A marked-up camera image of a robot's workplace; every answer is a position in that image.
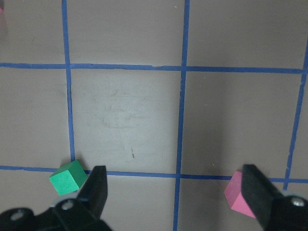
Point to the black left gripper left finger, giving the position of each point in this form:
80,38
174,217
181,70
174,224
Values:
93,194

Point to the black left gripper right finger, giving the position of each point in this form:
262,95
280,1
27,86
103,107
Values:
259,193

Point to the pink foam cube far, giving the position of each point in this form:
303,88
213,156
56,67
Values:
234,196

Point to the green foam cube far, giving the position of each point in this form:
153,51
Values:
68,178

